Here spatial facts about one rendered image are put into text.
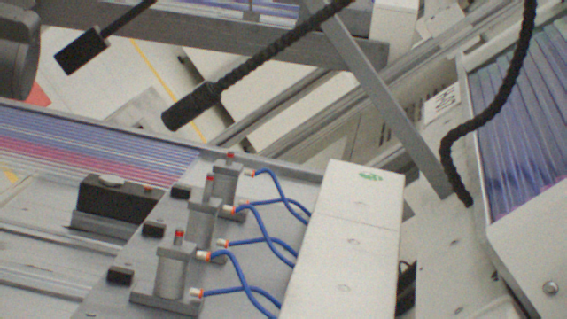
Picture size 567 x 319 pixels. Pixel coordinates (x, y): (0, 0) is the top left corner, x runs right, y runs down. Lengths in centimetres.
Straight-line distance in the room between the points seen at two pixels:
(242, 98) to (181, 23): 337
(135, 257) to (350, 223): 21
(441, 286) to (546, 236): 13
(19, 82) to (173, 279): 21
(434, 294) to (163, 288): 19
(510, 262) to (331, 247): 29
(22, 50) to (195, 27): 127
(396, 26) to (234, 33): 29
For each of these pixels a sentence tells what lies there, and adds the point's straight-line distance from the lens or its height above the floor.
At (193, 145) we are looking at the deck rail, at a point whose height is 107.
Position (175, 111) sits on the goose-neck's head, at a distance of 86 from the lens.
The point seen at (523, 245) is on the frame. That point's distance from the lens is 69.
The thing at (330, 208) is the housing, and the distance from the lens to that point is 106.
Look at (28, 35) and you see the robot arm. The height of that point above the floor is 116.
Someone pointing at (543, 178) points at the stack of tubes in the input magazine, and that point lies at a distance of 77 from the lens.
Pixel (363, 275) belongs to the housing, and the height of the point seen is 127.
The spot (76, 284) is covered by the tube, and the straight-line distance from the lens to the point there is 98.
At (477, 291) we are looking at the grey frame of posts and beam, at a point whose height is 136.
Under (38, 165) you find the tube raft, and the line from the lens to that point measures 126.
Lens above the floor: 148
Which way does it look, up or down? 14 degrees down
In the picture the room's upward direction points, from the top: 56 degrees clockwise
